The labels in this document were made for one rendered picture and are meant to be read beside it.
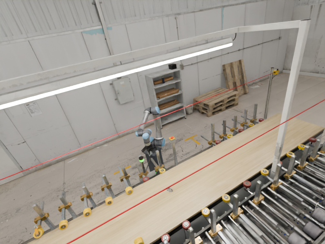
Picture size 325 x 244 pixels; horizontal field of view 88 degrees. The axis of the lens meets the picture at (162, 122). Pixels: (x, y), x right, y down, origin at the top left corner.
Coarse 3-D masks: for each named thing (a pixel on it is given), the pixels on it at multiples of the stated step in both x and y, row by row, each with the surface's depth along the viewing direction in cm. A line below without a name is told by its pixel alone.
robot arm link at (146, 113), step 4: (148, 108) 290; (144, 112) 288; (148, 112) 287; (144, 116) 277; (144, 120) 270; (144, 124) 264; (140, 128) 255; (136, 132) 250; (140, 132) 248; (136, 136) 252; (140, 136) 251
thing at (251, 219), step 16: (304, 176) 214; (304, 192) 203; (288, 208) 180; (304, 208) 188; (240, 224) 175; (256, 224) 172; (272, 224) 179; (208, 240) 166; (256, 240) 169; (272, 240) 158; (320, 240) 142
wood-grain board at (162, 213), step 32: (256, 128) 279; (288, 128) 265; (320, 128) 253; (192, 160) 239; (224, 160) 229; (256, 160) 220; (192, 192) 194; (224, 192) 188; (96, 224) 180; (128, 224) 174; (160, 224) 169
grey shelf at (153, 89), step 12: (156, 72) 468; (168, 72) 446; (180, 72) 463; (156, 84) 471; (168, 84) 459; (180, 84) 488; (168, 96) 475; (180, 96) 513; (168, 108) 496; (180, 108) 542; (168, 120) 514
